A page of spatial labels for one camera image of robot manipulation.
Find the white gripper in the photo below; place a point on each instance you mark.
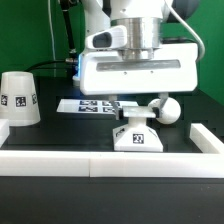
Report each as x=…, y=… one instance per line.
x=173, y=69

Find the white lamp base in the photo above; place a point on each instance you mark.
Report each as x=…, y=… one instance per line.
x=136, y=136

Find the white lamp bulb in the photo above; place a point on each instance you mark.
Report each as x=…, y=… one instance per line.
x=170, y=112

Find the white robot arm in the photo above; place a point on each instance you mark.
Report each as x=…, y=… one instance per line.
x=124, y=53

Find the white lamp shade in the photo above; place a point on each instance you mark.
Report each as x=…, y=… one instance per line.
x=18, y=99

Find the white marker sheet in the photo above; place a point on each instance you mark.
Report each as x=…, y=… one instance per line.
x=91, y=106

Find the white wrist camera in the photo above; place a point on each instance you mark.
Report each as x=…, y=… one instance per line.
x=112, y=38

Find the white right fence wall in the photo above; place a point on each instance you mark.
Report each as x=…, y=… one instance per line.
x=205, y=140

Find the white fence wall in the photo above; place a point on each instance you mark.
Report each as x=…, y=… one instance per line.
x=110, y=164
x=4, y=131
x=205, y=140

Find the white left fence wall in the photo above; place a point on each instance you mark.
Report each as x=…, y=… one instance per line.
x=4, y=131

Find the white front fence wall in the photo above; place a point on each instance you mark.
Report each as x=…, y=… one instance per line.
x=110, y=164

